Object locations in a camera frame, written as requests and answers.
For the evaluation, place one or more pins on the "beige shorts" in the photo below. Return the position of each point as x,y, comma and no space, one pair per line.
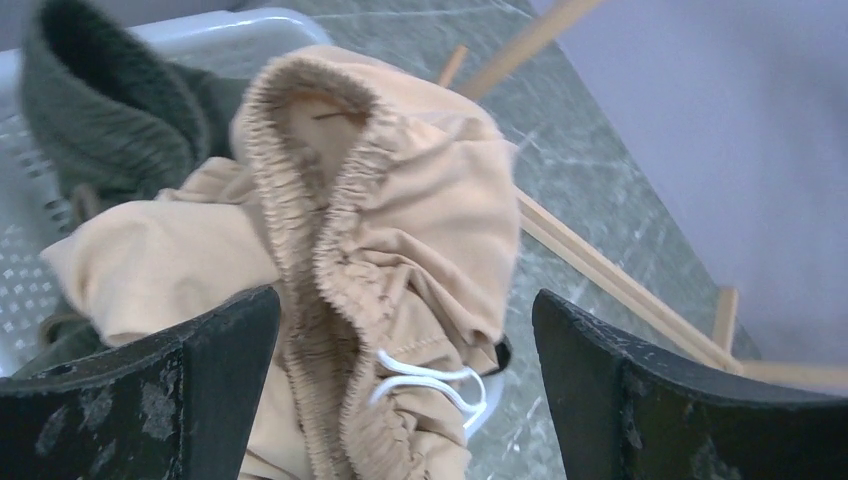
381,209

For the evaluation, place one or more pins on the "white plastic laundry basket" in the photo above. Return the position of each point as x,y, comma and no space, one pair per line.
250,79

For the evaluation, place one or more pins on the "olive green shorts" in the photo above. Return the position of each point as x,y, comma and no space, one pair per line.
118,121

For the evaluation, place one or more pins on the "wooden clothes rack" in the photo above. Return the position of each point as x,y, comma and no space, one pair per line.
713,351

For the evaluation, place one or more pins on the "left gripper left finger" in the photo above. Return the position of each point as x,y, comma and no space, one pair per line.
177,404

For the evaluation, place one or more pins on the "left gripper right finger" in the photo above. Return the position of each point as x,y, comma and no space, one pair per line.
624,408

